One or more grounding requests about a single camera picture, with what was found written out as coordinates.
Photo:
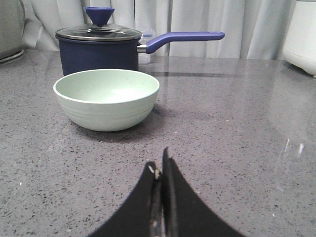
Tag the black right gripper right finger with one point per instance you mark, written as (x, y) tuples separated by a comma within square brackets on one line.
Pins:
[(185, 214)]

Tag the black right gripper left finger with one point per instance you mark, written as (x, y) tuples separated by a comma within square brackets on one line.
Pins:
[(140, 214)]

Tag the light green bowl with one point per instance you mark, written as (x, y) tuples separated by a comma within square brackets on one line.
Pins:
[(107, 99)]

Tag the dark blue saucepan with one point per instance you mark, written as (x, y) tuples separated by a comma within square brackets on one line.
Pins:
[(77, 55)]

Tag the glass pot lid blue knob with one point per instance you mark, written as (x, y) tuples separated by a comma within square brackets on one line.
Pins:
[(99, 29)]

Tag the white curtain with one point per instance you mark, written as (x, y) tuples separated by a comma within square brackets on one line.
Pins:
[(254, 29)]

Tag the white rice cooker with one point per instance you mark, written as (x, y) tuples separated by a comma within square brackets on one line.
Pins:
[(300, 43)]

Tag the cream toaster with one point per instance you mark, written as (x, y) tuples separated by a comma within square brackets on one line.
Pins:
[(12, 21)]

